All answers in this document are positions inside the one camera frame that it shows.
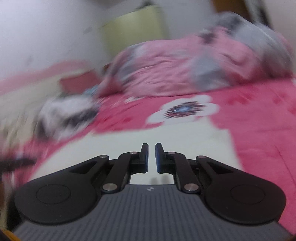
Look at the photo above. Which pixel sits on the pile of white clothes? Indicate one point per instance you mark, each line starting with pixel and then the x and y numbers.
pixel 63 117

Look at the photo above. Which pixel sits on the dark red cushion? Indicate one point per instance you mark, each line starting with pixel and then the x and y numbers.
pixel 77 84

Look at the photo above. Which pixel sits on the light blue garment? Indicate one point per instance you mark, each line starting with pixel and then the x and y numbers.
pixel 91 91

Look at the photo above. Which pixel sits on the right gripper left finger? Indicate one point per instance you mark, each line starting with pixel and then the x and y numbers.
pixel 126 165

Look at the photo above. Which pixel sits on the pink grey floral duvet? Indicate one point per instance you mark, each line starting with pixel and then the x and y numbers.
pixel 230 51

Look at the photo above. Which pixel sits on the pink white bed headboard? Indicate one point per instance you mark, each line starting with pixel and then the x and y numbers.
pixel 23 94

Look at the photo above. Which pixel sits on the yellow-green wardrobe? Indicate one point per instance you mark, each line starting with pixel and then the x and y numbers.
pixel 145 24

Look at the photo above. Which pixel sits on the cream fleece sweater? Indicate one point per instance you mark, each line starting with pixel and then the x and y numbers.
pixel 191 139

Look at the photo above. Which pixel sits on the brown wooden door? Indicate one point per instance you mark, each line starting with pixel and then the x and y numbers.
pixel 252 10

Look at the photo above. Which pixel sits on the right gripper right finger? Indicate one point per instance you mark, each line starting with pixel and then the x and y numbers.
pixel 176 164

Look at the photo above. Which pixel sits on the pink floral bed blanket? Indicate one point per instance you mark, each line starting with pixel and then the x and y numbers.
pixel 260 118

